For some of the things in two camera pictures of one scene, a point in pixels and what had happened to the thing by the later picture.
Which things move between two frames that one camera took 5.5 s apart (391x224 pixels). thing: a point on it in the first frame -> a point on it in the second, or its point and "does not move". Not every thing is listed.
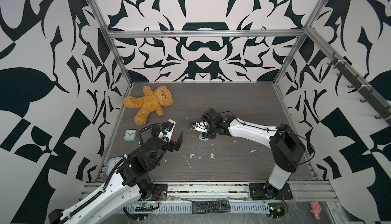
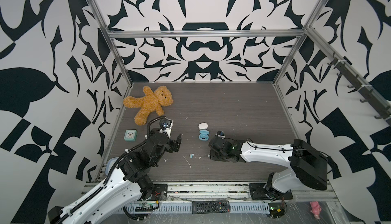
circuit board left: x=147 y=207 does not move
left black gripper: x=175 y=145 does not move
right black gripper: x=208 y=136 -> x=212 y=155
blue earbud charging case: x=201 y=138 does not move
